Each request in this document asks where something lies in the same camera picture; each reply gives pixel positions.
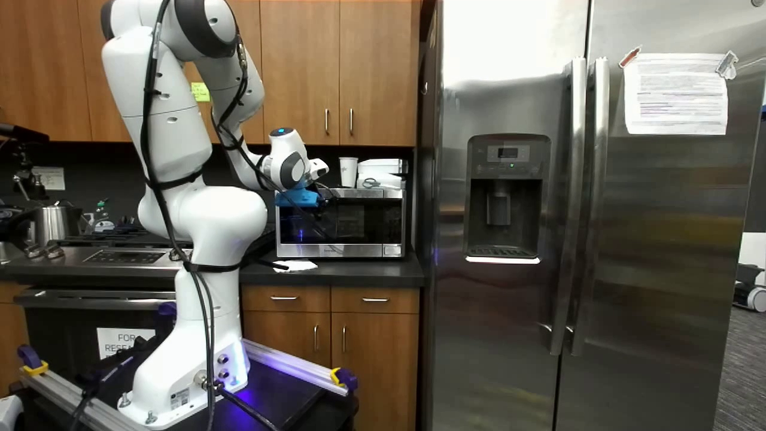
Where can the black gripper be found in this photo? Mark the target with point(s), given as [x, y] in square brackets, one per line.
[326, 196]

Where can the wooden upper cabinet right door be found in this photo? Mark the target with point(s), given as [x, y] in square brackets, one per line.
[379, 71]

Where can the white paper cup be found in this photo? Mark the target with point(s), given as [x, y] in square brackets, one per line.
[348, 170]

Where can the wooden lower cabinet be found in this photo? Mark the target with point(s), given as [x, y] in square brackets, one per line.
[369, 332]

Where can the white paper notice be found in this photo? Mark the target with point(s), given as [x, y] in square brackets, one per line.
[679, 94]

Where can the white paper napkin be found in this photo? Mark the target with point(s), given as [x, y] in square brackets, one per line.
[293, 267]

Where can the black stainless microwave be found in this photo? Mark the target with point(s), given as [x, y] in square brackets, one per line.
[363, 224]

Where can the silver kettle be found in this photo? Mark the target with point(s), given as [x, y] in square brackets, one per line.
[53, 224]

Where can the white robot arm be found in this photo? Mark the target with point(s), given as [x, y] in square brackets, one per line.
[186, 85]

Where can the white container stack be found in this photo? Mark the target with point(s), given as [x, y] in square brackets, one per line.
[379, 173]

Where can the wooden upper cabinet left door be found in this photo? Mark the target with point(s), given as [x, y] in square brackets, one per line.
[301, 69]

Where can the silver cabinet door handle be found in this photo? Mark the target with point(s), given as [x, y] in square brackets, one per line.
[351, 120]
[326, 123]

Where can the wooden cabinet door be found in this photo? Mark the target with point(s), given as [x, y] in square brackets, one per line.
[379, 71]
[301, 69]

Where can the stainless steel refrigerator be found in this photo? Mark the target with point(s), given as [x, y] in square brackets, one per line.
[581, 276]

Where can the black gas stove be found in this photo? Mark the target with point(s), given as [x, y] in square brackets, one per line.
[87, 302]

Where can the yellow sticky note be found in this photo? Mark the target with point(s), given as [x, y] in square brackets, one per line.
[200, 93]

